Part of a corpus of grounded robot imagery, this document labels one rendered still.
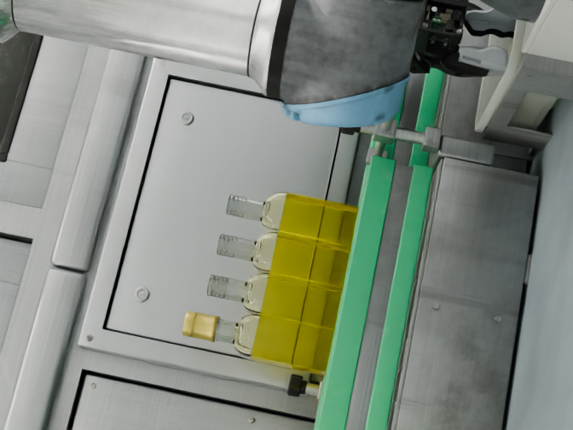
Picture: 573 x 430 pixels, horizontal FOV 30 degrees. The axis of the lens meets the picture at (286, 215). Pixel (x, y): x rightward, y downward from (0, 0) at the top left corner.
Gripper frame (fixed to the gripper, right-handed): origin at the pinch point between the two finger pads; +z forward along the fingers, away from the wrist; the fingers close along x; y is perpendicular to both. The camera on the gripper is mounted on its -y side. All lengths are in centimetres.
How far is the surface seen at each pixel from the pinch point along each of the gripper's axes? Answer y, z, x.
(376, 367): -5.4, -10.5, -42.2
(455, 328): -3.2, -2.2, -36.1
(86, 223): -31, -55, -25
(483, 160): -2.8, -2.3, -14.5
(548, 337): 11.3, 5.6, -38.4
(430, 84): -13.8, -9.7, -0.4
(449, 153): -2.8, -6.5, -14.4
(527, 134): -2.4, 2.6, -9.9
